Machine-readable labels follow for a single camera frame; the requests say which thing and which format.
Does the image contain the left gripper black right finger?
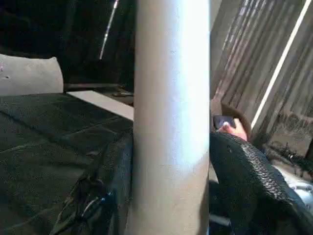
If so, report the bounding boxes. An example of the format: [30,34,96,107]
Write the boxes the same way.
[209,132,313,235]

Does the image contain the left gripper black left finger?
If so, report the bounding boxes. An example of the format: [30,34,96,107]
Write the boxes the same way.
[52,133,134,235]

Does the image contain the white plastic table leg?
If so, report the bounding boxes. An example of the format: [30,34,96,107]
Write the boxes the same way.
[126,0,211,235]

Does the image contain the pink red object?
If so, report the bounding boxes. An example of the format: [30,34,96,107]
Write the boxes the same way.
[220,119,248,141]

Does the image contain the dark smartphone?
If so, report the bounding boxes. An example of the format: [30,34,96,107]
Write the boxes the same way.
[213,115,237,130]

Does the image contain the black work mat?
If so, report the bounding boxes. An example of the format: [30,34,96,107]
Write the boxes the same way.
[0,94,134,235]

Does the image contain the white flat board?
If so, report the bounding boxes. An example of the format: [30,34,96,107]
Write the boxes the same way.
[67,90,134,120]

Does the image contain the black sofa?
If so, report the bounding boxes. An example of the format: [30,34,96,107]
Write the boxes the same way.
[63,80,134,95]

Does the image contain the grey curtain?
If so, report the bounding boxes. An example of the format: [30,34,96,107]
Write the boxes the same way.
[210,0,313,157]

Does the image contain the light grey pillow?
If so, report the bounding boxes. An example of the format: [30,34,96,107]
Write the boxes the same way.
[0,53,64,96]

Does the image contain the dark curtain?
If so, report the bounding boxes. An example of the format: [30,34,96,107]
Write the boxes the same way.
[0,0,135,84]

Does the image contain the tangled black floor cables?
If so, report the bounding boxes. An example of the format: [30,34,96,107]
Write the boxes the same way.
[268,144,313,173]

